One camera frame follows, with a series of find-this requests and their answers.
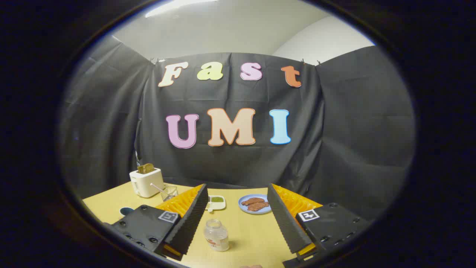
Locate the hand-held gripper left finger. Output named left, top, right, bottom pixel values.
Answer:
left=102, top=183, right=209, bottom=261

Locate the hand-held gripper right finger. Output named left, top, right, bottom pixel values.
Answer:
left=267, top=183, right=372, bottom=265

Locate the small white dish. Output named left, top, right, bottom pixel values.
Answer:
left=205, top=195, right=226, bottom=213

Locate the wooden table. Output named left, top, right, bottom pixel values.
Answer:
left=82, top=182, right=324, bottom=268

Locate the light blue plate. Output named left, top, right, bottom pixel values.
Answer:
left=238, top=194, right=273, bottom=215

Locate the white toaster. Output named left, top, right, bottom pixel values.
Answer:
left=129, top=167, right=165, bottom=198

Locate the black backdrop cloth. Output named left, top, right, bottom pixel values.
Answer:
left=59, top=35, right=415, bottom=221

